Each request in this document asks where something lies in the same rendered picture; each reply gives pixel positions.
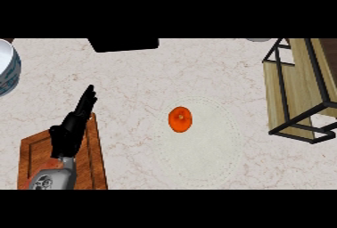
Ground brown wooden cutting board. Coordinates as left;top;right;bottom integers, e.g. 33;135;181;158
16;112;109;191

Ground orange-red tomato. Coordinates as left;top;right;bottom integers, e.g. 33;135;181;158
166;106;193;134

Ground round white placemat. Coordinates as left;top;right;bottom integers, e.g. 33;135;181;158
150;96;243;187

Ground black-framed wooden tiered shelf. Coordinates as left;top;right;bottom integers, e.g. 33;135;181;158
259;38;337;145

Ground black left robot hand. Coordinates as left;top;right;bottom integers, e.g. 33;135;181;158
48;84;98;159

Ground black flat appliance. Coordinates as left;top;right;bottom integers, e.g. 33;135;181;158
87;38;160;53

